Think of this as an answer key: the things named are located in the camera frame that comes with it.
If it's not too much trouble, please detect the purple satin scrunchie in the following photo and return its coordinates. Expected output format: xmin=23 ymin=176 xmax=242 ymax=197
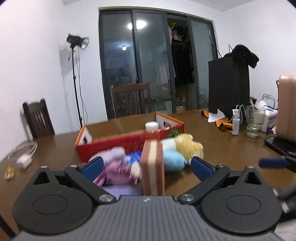
xmin=93 ymin=161 xmax=142 ymax=187

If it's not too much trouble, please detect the yellow plush toy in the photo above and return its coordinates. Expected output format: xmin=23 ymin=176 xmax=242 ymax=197
xmin=175 ymin=133 xmax=204 ymax=164

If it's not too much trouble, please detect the light blue plush toy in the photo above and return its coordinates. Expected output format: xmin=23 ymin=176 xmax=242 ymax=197
xmin=163 ymin=150 xmax=186 ymax=173

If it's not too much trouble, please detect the light purple fluffy cloth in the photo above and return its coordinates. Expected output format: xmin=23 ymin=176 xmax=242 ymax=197
xmin=89 ymin=147 xmax=125 ymax=167

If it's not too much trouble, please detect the white plush toy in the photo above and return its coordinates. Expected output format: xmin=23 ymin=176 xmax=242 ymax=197
xmin=161 ymin=138 xmax=177 ymax=151

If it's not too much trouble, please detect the blue tissue pack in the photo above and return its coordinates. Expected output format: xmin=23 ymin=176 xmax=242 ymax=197
xmin=125 ymin=150 xmax=142 ymax=165

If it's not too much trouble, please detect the lavender towel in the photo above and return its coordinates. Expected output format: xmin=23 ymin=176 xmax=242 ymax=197
xmin=101 ymin=184 xmax=142 ymax=200

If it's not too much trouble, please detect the pink cylindrical container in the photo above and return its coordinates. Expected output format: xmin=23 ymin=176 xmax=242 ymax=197
xmin=276 ymin=76 xmax=295 ymax=142

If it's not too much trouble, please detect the clear glass cup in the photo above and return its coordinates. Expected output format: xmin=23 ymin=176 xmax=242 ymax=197
xmin=245 ymin=105 xmax=265 ymax=138

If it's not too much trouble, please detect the white spray bottle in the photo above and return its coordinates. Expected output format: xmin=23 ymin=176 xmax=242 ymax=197
xmin=232 ymin=109 xmax=240 ymax=136

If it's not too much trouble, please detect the red orange cardboard box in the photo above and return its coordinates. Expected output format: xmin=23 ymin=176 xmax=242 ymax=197
xmin=75 ymin=112 xmax=185 ymax=163

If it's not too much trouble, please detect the dark wooden chair left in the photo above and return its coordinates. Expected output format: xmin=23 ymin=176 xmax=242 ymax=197
xmin=23 ymin=99 xmax=55 ymax=138

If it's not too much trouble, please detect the dark wooden chair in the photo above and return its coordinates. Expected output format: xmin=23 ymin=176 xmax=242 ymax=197
xmin=23 ymin=99 xmax=55 ymax=138
xmin=110 ymin=82 xmax=152 ymax=118

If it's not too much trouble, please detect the yellow crumbs pile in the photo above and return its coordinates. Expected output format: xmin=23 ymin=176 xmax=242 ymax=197
xmin=4 ymin=167 xmax=15 ymax=180

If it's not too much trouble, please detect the dark wooden chair centre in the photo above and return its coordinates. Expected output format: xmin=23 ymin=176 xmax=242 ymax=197
xmin=110 ymin=82 xmax=152 ymax=118

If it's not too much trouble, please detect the black fabric on bag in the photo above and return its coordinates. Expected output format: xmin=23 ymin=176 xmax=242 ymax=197
xmin=224 ymin=45 xmax=259 ymax=69

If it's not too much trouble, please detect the dark glass sliding door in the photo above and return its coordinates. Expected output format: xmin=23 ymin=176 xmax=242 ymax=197
xmin=99 ymin=8 xmax=218 ymax=119

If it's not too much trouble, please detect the studio light on stand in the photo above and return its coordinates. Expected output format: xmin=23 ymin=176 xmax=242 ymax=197
xmin=66 ymin=34 xmax=90 ymax=128

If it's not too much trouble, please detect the white charger with cable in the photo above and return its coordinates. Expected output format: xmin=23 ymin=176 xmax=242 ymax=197
xmin=7 ymin=141 xmax=38 ymax=170

